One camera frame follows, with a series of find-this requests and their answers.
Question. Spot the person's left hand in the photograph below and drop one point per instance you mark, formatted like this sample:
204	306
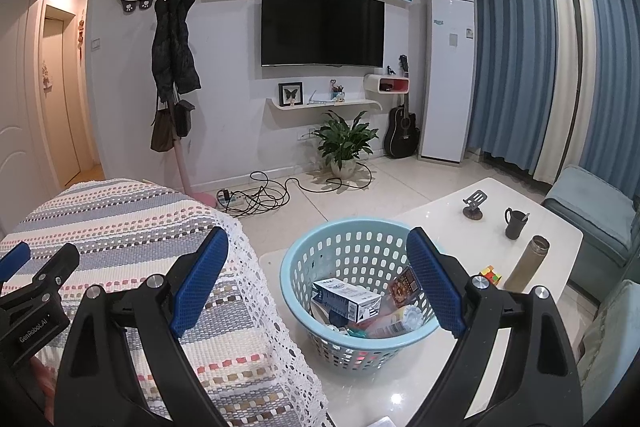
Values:
44	377

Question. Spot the black acoustic guitar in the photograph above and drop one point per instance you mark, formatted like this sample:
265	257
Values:
401	132

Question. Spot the wall-mounted television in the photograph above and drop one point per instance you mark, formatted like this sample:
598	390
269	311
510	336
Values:
322	24

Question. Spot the black coat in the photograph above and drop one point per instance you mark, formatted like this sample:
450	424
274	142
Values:
172	42

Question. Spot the black shoulder bag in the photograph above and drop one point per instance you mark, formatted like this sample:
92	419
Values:
184	119

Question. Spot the striped woven blanket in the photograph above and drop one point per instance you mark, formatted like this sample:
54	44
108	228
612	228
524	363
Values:
125	227

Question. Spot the brown handbag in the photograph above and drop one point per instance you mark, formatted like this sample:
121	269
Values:
161	129

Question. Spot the white power strip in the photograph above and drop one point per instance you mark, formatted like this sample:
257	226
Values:
232	198

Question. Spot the white coffee table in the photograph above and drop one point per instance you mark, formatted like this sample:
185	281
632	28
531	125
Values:
450	217

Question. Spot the pen holder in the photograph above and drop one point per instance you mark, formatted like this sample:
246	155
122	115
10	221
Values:
337	92

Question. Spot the metal thermos bottle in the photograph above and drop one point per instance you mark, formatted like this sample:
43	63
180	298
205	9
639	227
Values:
525	264

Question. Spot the white standing air conditioner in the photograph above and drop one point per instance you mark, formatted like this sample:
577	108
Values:
446	82

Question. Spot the colourful puzzle cube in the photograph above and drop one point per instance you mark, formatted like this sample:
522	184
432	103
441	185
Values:
491	277

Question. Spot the white door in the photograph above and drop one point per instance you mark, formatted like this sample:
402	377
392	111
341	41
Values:
12	167

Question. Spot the rounded white box shelf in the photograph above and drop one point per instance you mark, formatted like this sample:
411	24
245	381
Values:
387	84

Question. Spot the low curved white shelf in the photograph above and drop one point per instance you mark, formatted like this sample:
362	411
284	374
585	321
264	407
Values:
320	106

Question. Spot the orange container with white lid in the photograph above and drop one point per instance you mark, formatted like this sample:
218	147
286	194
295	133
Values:
384	328

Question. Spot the black phone stand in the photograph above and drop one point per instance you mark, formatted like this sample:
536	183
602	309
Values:
475	207

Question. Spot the hanging hallway ornament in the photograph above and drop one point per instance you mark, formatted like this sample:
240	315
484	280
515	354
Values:
81	29

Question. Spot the pink coat rack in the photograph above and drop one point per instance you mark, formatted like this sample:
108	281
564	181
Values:
187	172

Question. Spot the potted green plant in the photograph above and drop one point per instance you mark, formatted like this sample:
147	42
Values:
345	139

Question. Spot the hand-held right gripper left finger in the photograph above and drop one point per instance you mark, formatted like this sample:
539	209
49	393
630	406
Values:
200	282

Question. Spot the light blue plastic basket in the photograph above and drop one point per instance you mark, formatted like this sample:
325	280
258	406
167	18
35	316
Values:
350	247

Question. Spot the blue curtain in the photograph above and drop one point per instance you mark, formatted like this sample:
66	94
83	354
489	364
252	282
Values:
500	57

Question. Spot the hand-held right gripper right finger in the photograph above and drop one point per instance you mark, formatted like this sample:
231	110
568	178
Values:
432	287

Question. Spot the brown snack packet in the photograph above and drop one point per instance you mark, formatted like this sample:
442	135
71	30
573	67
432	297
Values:
404	287

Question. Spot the teal packet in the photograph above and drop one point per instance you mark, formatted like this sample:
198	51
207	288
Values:
357	333

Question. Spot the clear plastic bottle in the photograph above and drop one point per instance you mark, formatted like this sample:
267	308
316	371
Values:
412	318

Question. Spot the pale green cushion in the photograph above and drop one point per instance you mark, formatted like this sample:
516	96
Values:
615	347

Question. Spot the cream curtain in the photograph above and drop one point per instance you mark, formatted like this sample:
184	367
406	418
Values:
560	82

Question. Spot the hallway door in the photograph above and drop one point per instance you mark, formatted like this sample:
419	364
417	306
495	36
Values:
62	107

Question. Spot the white and blue carton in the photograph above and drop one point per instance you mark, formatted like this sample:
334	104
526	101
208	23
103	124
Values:
345	299

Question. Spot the black mug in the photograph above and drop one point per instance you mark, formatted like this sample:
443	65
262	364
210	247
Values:
515	227

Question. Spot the framed butterfly picture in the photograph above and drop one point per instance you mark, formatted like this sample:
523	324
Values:
291	94

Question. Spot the teal sofa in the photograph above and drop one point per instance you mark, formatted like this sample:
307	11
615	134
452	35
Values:
595	212

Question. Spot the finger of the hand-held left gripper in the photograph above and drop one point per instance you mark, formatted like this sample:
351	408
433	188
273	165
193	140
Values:
52	267
12	259

